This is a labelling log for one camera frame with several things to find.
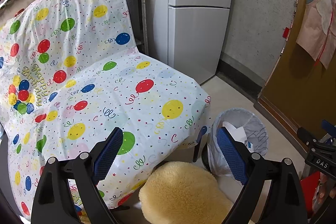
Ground person's right hand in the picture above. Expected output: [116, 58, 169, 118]
[318, 174, 336, 200]

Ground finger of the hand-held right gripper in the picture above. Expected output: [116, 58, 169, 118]
[297, 127, 319, 147]
[322, 120, 336, 133]

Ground red packet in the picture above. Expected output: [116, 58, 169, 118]
[301, 172, 322, 216]

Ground balloon print plastic cover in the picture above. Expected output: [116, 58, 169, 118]
[0, 0, 212, 222]

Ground white refrigerator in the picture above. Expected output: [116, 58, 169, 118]
[167, 0, 235, 85]

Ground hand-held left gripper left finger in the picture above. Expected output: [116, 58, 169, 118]
[31, 127, 124, 224]

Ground trash bin with plastic liner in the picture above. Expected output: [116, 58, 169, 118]
[202, 108, 269, 177]

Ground pink cloth wall hanging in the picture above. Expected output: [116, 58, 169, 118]
[296, 0, 336, 69]

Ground white paper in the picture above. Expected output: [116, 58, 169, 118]
[223, 122, 248, 143]

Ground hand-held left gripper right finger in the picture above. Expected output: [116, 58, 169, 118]
[216, 126, 307, 224]

